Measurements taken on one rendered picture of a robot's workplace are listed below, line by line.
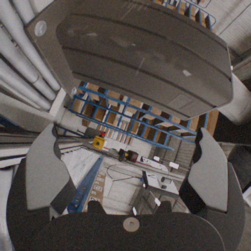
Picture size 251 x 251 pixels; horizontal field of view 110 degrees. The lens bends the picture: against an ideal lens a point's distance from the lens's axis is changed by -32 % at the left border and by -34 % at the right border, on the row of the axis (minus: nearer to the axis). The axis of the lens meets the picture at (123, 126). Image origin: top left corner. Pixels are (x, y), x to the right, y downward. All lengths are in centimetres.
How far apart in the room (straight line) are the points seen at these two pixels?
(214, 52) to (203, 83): 9
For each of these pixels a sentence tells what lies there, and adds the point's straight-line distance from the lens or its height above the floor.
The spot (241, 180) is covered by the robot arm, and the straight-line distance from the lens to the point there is 53.
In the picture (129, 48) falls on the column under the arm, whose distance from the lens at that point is 19.
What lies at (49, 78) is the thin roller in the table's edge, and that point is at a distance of 28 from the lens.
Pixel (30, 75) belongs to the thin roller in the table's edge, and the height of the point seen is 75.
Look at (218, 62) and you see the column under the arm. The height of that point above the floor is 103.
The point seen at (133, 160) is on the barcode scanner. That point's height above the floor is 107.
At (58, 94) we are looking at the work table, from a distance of 33.
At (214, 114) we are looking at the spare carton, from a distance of 163.
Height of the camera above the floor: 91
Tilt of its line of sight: 3 degrees up
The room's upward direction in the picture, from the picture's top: 111 degrees clockwise
